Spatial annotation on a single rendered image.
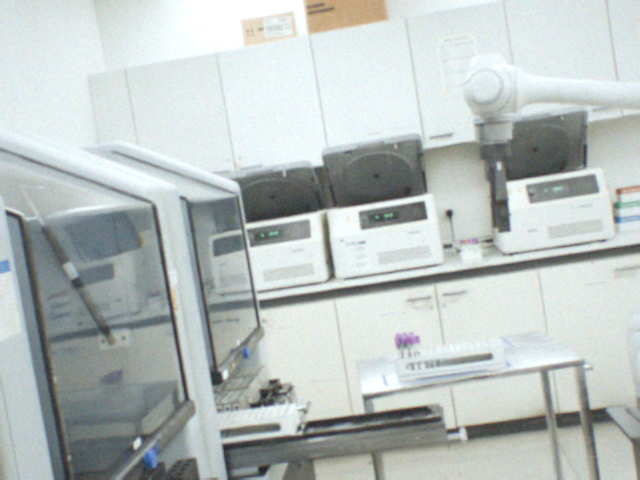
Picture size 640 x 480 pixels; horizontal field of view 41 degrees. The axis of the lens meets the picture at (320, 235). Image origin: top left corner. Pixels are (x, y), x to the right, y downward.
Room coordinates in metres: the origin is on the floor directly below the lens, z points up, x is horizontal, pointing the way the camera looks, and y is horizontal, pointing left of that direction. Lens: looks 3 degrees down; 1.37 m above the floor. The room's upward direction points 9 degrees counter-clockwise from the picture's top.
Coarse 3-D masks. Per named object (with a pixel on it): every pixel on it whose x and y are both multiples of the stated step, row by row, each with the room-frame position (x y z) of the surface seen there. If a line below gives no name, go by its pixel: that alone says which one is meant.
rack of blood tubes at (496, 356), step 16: (432, 352) 2.34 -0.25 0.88; (448, 352) 2.31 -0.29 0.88; (464, 352) 2.29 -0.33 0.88; (480, 352) 2.29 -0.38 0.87; (496, 352) 2.28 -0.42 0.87; (400, 368) 2.32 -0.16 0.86; (432, 368) 2.31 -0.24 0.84; (448, 368) 2.30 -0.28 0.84; (480, 368) 2.29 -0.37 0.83; (496, 368) 2.28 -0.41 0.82
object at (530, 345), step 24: (528, 336) 2.64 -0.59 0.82; (360, 360) 2.69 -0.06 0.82; (384, 360) 2.63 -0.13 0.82; (432, 360) 2.52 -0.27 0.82; (528, 360) 2.32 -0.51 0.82; (552, 360) 2.28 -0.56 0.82; (576, 360) 2.25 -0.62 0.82; (360, 384) 2.36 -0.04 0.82; (384, 384) 2.31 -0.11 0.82; (408, 384) 2.27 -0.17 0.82; (432, 384) 2.25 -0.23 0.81; (456, 384) 2.25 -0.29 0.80; (576, 384) 2.26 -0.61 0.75; (552, 408) 2.67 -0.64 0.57; (552, 432) 2.67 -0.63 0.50; (552, 456) 2.68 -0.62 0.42
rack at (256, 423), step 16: (224, 416) 2.06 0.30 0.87; (240, 416) 2.04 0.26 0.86; (256, 416) 2.01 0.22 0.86; (272, 416) 1.99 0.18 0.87; (288, 416) 1.98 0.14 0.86; (224, 432) 2.06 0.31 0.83; (240, 432) 2.09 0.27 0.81; (256, 432) 2.08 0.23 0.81; (272, 432) 1.99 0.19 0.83; (288, 432) 1.98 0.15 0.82
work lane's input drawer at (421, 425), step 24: (408, 408) 2.05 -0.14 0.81; (432, 408) 2.01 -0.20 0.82; (312, 432) 1.97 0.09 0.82; (336, 432) 1.96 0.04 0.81; (360, 432) 1.95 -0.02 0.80; (384, 432) 1.94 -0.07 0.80; (408, 432) 1.94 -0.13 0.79; (432, 432) 1.93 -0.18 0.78; (240, 456) 1.98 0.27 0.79; (264, 456) 1.97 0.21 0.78; (288, 456) 1.97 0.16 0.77; (312, 456) 1.96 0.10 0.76
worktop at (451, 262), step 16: (608, 240) 4.22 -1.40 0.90; (624, 240) 4.14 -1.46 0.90; (448, 256) 4.70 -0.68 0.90; (496, 256) 4.31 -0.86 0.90; (512, 256) 4.20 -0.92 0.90; (528, 256) 4.19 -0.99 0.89; (544, 256) 4.18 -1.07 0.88; (384, 272) 4.40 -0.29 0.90; (400, 272) 4.29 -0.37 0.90; (416, 272) 4.25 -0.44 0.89; (432, 272) 4.24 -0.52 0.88; (288, 288) 4.39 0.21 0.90; (304, 288) 4.31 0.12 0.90; (320, 288) 4.30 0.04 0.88
